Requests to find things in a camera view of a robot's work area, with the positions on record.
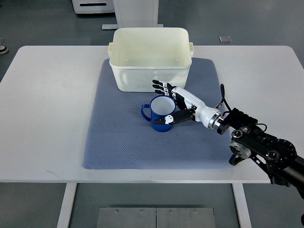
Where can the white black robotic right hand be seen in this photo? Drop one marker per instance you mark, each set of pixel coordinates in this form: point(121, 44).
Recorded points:
point(190, 107)

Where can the blue enamel mug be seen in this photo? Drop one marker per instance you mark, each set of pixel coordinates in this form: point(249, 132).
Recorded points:
point(159, 107)

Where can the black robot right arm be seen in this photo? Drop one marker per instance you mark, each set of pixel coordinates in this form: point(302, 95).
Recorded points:
point(276, 157)

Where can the white plastic box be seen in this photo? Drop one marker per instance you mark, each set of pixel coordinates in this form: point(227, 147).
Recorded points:
point(140, 55)

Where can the small grey floor plate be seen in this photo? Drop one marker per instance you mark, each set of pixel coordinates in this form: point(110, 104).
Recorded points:
point(225, 39)

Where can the blue textured mat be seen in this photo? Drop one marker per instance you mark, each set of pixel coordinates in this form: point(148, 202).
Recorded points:
point(120, 138)

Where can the white pillar base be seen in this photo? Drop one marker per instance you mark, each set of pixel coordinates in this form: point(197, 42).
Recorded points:
point(135, 14)

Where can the white table leg right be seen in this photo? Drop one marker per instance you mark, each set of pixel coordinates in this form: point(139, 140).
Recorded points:
point(241, 206)

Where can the white table leg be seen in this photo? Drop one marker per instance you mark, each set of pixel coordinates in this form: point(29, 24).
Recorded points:
point(67, 205)
point(241, 206)

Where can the white cabinet with slot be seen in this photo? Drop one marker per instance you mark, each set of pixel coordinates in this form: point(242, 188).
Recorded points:
point(93, 6)

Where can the white table leg left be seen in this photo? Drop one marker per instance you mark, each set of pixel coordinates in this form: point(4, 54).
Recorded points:
point(67, 205)

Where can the black white sneaker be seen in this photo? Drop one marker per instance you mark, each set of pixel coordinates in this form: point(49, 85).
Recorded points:
point(3, 50)

